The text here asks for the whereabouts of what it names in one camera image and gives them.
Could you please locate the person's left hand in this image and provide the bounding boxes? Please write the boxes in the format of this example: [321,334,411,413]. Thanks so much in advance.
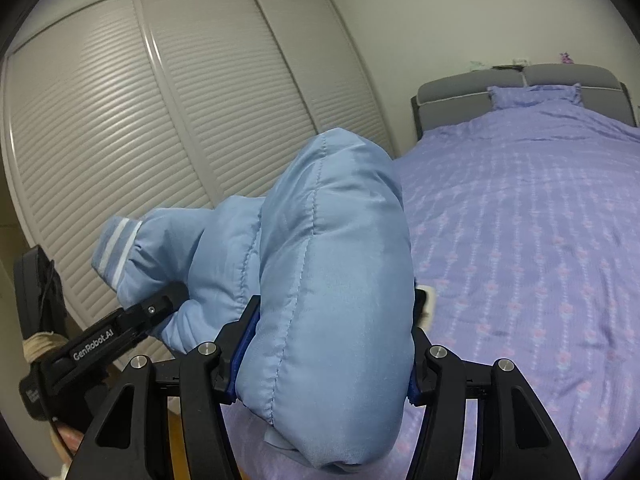
[54,421,87,461]

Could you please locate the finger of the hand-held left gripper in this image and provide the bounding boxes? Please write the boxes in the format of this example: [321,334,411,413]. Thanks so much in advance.
[120,282,188,341]

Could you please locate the purple floral pillow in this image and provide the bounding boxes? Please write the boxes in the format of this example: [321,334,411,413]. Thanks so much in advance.
[487,82,583,111]

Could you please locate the folded white cloth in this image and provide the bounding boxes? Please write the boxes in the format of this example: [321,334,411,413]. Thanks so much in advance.
[417,285,437,332]

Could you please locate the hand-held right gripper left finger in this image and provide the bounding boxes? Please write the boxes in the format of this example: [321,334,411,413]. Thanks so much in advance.
[65,295,261,480]

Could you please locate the light blue padded pants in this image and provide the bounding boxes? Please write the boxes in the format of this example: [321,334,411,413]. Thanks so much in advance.
[95,129,418,475]

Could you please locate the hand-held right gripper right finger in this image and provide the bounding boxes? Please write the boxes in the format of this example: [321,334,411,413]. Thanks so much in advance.
[405,287,583,480]

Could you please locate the purple floral duvet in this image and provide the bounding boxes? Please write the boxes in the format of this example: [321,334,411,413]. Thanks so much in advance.
[220,97,640,480]

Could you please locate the grey upholstered headboard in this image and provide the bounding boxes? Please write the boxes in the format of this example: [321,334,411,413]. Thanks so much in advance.
[411,63,638,141]

